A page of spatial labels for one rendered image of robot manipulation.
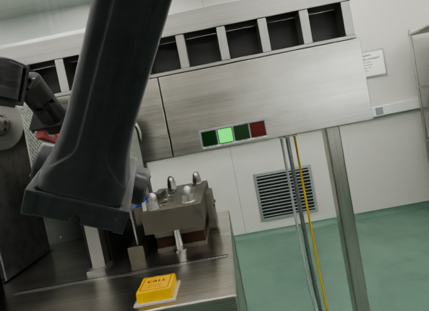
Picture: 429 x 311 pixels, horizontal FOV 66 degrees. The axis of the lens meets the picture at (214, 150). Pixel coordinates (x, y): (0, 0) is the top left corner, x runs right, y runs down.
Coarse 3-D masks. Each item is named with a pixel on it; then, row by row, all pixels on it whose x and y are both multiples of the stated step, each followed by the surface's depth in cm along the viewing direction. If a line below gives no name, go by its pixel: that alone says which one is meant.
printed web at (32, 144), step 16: (32, 112) 95; (32, 144) 92; (0, 160) 99; (16, 160) 107; (32, 160) 91; (0, 176) 98; (16, 176) 105; (0, 192) 97; (16, 192) 104; (0, 208) 95; (16, 208) 102; (0, 224) 94; (16, 224) 101; (32, 224) 109; (0, 240) 93; (16, 240) 100; (32, 240) 107; (0, 256) 92; (16, 256) 98; (32, 256) 106; (16, 272) 97
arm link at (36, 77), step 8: (32, 72) 69; (32, 80) 66; (40, 80) 67; (32, 88) 66; (40, 88) 67; (48, 88) 69; (32, 96) 67; (40, 96) 68; (48, 96) 69; (32, 104) 68; (40, 104) 69
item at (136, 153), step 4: (132, 152) 103; (136, 152) 108; (140, 152) 113; (132, 156) 102; (136, 156) 107; (140, 156) 112; (140, 160) 111; (140, 164) 110; (148, 192) 113; (144, 196) 108; (132, 204) 93; (132, 208) 93; (132, 212) 92; (132, 216) 91
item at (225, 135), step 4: (224, 128) 121; (228, 128) 121; (220, 132) 121; (224, 132) 121; (228, 132) 121; (220, 136) 121; (224, 136) 121; (228, 136) 121; (220, 140) 121; (224, 140) 121; (228, 140) 121; (232, 140) 121
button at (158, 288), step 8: (144, 280) 70; (152, 280) 69; (160, 280) 68; (168, 280) 67; (176, 280) 71; (144, 288) 66; (152, 288) 65; (160, 288) 65; (168, 288) 64; (136, 296) 64; (144, 296) 64; (152, 296) 64; (160, 296) 64; (168, 296) 64
